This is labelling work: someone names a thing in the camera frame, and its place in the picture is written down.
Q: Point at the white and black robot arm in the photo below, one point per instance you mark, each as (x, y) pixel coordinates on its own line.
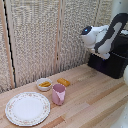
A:
(103, 36)

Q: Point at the black air fryer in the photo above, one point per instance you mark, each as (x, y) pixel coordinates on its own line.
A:
(115, 65)

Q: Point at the orange rectangular food piece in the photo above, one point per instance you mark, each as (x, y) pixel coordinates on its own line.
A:
(63, 82)

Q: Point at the yellow food pieces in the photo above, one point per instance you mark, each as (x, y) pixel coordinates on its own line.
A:
(45, 84)

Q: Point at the pink mug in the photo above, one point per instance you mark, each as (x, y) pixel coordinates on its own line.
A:
(58, 94)

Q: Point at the small white bowl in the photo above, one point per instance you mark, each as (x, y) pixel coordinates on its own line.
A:
(42, 87)

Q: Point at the beige woven folding screen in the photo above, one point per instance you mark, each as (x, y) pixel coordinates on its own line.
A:
(33, 40)

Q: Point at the white floral rim plate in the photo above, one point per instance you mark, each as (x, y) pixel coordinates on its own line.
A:
(27, 108)

